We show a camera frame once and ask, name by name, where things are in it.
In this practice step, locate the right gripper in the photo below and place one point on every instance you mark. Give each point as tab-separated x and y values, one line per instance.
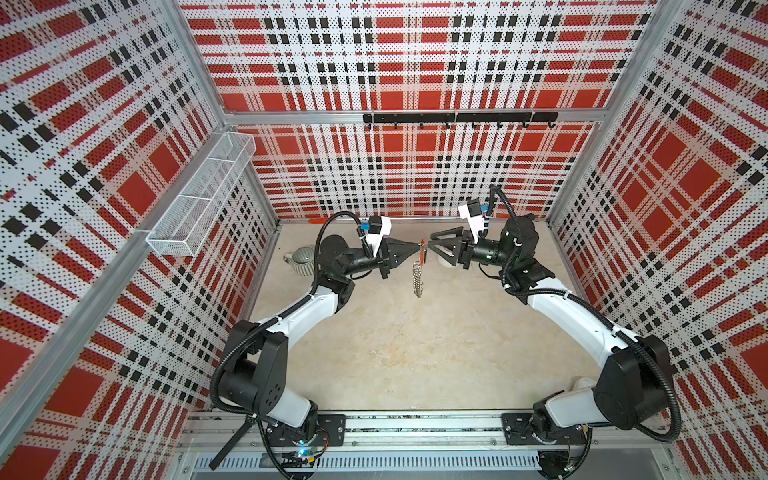
466	247

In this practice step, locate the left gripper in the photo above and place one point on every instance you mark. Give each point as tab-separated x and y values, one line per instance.
392	254

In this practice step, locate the red handled key ring holder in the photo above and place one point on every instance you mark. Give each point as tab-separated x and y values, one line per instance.
417	268

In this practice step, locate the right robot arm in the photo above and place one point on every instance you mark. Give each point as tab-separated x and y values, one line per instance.
634	390

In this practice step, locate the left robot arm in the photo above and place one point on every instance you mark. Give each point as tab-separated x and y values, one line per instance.
251	378

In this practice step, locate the grey striped mug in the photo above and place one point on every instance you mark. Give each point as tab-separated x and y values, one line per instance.
301	261

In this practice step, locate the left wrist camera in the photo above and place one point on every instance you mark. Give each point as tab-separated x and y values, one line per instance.
375	229

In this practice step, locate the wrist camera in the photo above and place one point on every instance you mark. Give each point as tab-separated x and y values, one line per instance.
375	229
475	214

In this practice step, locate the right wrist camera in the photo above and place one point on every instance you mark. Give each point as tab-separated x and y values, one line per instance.
475	214

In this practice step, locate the black hook rail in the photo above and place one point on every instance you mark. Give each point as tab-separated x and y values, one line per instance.
449	118

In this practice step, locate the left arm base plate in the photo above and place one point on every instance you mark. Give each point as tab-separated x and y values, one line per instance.
318	430

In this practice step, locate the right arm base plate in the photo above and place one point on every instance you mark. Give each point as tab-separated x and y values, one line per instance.
529	429

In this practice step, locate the white wire basket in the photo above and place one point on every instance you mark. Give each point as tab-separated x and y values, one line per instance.
216	170

